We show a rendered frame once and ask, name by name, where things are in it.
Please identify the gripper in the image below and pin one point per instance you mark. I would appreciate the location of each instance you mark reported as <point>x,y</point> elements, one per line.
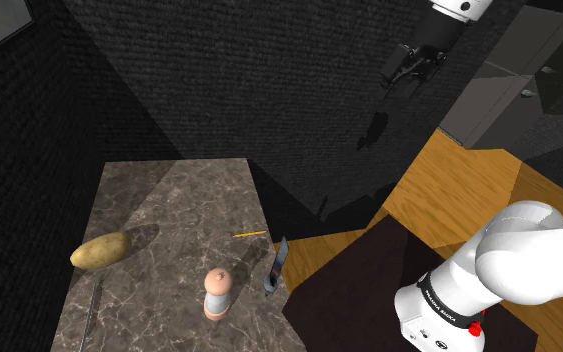
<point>439,33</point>

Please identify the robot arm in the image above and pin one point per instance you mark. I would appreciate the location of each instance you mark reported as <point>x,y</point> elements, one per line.
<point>515,263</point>

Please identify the grey cabinet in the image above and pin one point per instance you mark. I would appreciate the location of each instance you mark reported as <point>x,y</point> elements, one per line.
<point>510,83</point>

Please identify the yellow pencil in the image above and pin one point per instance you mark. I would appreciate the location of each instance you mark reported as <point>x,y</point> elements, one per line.
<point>249,234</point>

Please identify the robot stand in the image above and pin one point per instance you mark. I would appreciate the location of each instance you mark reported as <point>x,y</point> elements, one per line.
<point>359,302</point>

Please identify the dark kitchen knife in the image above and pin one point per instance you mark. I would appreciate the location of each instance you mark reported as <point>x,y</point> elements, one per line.
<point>276,268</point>

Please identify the pink and grey pepper grinder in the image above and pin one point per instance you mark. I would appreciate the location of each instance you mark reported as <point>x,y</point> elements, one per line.
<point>217,293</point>

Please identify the yellow-brown potato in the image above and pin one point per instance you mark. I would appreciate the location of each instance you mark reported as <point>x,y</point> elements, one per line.
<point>100,250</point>

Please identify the slim grey knife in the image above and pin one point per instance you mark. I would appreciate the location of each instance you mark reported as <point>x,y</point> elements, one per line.
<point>92,309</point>

